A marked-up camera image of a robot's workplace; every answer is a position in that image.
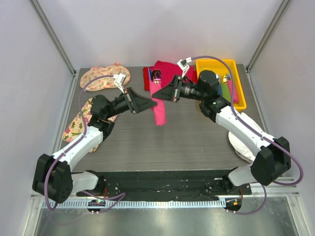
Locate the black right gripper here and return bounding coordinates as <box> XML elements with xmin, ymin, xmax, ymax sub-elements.
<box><xmin>154</xmin><ymin>74</ymin><xmax>206</xmax><ymax>102</ymax></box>

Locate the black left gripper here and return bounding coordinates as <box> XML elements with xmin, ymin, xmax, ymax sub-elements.
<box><xmin>105</xmin><ymin>87</ymin><xmax>157</xmax><ymax>119</ymax></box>

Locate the iridescent purple knife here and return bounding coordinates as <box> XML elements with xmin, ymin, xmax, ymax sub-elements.
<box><xmin>148</xmin><ymin>68</ymin><xmax>153</xmax><ymax>81</ymax></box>

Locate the yellow plastic bin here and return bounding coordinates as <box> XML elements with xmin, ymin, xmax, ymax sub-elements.
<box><xmin>195</xmin><ymin>59</ymin><xmax>247</xmax><ymax>112</ymax></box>

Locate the floral fabric pouch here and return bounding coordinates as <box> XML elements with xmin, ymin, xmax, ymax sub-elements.
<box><xmin>79</xmin><ymin>63</ymin><xmax>131</xmax><ymax>92</ymax></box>

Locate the floral pattern tray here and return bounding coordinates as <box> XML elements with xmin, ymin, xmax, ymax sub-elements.
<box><xmin>63</xmin><ymin>98</ymin><xmax>118</xmax><ymax>153</ymax></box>

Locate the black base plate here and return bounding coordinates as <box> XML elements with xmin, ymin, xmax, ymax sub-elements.
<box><xmin>75</xmin><ymin>168</ymin><xmax>254</xmax><ymax>201</ymax></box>

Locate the white cloth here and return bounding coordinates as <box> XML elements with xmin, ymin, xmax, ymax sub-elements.
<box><xmin>228</xmin><ymin>112</ymin><xmax>263</xmax><ymax>164</ymax></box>

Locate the stack of red napkins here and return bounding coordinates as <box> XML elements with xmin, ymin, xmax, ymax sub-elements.
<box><xmin>143</xmin><ymin>60</ymin><xmax>198</xmax><ymax>92</ymax></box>

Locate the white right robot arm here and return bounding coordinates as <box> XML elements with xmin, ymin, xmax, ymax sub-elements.
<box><xmin>153</xmin><ymin>70</ymin><xmax>291</xmax><ymax>194</ymax></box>

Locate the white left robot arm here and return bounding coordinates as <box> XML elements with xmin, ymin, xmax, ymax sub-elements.
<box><xmin>32</xmin><ymin>87</ymin><xmax>157</xmax><ymax>204</ymax></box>

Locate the iridescent spoon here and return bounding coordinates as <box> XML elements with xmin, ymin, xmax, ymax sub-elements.
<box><xmin>151</xmin><ymin>69</ymin><xmax>161</xmax><ymax>85</ymax></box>

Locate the blue napkin cutlery roll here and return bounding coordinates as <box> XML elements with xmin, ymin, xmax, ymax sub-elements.
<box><xmin>216</xmin><ymin>74</ymin><xmax>222</xmax><ymax>96</ymax></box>

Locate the pink paper napkin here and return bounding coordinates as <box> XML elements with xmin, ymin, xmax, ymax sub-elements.
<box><xmin>149</xmin><ymin>80</ymin><xmax>167</xmax><ymax>126</ymax></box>

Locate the aluminium frame rail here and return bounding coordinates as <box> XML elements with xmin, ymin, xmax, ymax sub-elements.
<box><xmin>31</xmin><ymin>178</ymin><xmax>300</xmax><ymax>199</ymax></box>

